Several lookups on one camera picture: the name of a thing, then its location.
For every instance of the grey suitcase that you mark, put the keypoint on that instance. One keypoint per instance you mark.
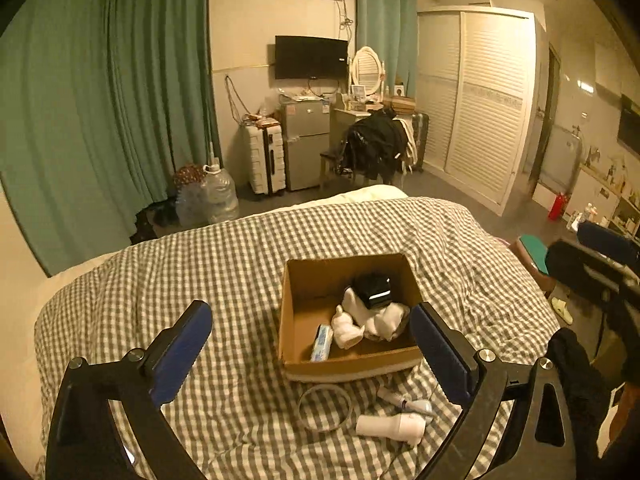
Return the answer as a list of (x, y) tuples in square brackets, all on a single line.
[(421, 140)]

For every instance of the black wall television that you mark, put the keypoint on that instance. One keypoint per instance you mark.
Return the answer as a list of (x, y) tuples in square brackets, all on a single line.
[(311, 57)]

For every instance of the white tube with blue tip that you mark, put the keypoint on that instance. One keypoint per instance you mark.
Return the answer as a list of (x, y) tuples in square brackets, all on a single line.
[(405, 402)]

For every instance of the person's right forearm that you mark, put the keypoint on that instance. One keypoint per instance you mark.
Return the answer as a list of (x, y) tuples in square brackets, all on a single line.
[(627, 420)]

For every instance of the stool with teal cushion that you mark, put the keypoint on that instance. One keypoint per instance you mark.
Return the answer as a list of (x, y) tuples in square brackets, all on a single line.
[(532, 255)]

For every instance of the beige garment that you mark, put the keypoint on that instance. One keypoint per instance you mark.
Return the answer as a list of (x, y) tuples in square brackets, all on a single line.
[(409, 147)]

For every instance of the white dressing table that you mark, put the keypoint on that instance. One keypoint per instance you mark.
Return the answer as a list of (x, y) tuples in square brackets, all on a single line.
[(344, 122)]

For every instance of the silver mini fridge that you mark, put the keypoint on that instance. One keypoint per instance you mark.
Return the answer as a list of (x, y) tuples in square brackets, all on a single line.
[(305, 150)]

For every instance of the yellow slipper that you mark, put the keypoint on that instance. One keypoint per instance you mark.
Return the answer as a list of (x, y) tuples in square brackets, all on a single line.
[(562, 310)]

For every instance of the white cloth bundle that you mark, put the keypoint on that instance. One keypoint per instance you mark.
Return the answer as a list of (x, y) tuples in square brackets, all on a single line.
[(387, 322)]

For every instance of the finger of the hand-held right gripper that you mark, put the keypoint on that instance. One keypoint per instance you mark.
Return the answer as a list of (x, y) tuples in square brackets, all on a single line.
[(580, 267), (602, 240)]

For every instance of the dark patterned bag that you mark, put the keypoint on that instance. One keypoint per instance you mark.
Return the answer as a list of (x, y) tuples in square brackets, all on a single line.
[(189, 175)]

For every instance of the brown cardboard box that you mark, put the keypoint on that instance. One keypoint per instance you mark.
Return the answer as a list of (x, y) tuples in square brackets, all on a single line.
[(300, 320)]

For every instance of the red fire extinguisher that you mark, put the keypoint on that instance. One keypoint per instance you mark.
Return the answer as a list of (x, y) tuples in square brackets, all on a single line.
[(557, 207)]

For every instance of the black range hood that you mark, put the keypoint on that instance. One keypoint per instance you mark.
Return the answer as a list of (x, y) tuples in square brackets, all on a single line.
[(630, 125)]

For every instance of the pile of black clothes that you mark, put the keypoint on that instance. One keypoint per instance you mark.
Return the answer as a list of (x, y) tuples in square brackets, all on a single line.
[(375, 142)]

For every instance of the clear water jug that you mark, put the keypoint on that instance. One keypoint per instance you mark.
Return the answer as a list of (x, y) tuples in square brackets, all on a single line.
[(190, 207), (220, 195)]

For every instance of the white oval vanity mirror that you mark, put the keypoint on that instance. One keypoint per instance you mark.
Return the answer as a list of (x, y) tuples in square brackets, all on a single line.
[(367, 72)]

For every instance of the black sock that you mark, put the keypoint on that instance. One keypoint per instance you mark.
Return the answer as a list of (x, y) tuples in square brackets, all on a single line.
[(582, 390)]

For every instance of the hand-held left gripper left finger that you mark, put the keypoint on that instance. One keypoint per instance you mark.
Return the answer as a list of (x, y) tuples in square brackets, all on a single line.
[(182, 347)]

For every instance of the dark wooden stool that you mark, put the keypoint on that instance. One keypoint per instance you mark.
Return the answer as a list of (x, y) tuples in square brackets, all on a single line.
[(330, 162)]

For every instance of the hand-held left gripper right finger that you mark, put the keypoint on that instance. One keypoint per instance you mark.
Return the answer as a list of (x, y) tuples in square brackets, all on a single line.
[(440, 355)]

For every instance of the narrow teal curtain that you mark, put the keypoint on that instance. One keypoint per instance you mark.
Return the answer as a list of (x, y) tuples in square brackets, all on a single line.
[(385, 25)]

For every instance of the white pillow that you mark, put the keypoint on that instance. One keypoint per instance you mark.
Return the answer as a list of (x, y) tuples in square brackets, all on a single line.
[(365, 194)]

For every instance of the white louvred wardrobe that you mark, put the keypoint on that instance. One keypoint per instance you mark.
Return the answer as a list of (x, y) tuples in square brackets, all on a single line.
[(490, 110)]

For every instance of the blue white tissue packet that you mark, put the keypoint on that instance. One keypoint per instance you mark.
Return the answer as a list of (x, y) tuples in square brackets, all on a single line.
[(321, 344)]

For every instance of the white suitcase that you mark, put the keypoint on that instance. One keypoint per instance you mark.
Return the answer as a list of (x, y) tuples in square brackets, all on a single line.
[(262, 160)]

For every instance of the large green curtain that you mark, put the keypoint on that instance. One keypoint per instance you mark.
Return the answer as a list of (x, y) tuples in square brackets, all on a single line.
[(100, 110)]

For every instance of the small black box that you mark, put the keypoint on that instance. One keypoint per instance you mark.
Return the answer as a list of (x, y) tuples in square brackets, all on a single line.
[(372, 290)]

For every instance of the dark shoes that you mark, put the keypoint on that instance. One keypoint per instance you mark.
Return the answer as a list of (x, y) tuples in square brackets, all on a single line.
[(155, 220)]

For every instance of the white glove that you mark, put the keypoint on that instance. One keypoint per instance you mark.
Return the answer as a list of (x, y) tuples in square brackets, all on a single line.
[(347, 330)]

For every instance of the grey checked blanket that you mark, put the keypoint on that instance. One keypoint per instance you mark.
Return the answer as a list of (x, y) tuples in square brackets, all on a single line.
[(200, 260)]

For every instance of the stack of brown boxes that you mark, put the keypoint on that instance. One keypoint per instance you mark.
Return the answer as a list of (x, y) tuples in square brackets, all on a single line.
[(400, 105)]

